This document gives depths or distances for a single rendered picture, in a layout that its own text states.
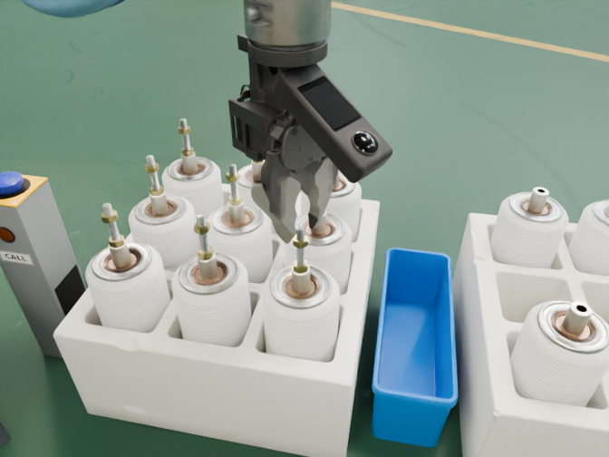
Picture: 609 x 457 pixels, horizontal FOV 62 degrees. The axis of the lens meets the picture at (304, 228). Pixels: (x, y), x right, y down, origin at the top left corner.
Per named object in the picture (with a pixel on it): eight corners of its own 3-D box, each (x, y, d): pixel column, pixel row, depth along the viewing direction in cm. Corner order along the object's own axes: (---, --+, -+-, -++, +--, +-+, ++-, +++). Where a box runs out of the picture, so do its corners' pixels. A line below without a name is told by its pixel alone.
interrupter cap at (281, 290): (298, 321, 58) (298, 316, 58) (257, 286, 63) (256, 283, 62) (344, 290, 62) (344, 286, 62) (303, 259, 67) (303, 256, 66)
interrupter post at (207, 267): (211, 267, 66) (208, 247, 64) (222, 276, 64) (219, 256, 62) (196, 275, 64) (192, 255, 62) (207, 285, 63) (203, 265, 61)
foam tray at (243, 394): (344, 464, 70) (352, 385, 59) (86, 413, 76) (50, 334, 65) (372, 276, 101) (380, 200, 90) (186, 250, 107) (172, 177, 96)
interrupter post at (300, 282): (300, 298, 61) (299, 278, 59) (286, 287, 62) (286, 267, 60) (314, 288, 62) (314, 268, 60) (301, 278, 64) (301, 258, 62)
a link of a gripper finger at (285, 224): (261, 223, 59) (266, 150, 54) (295, 247, 56) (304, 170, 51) (239, 231, 57) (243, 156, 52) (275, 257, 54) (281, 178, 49)
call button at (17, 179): (14, 200, 67) (8, 188, 65) (-14, 198, 67) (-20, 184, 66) (33, 184, 70) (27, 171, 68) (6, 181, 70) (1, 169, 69)
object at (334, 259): (296, 347, 78) (295, 257, 67) (279, 304, 85) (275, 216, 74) (354, 333, 80) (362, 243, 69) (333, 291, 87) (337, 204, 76)
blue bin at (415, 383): (443, 455, 71) (459, 404, 64) (364, 441, 73) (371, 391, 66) (439, 303, 95) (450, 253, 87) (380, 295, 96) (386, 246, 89)
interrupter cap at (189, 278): (216, 248, 68) (215, 244, 68) (251, 276, 64) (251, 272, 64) (167, 275, 64) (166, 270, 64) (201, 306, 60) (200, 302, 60)
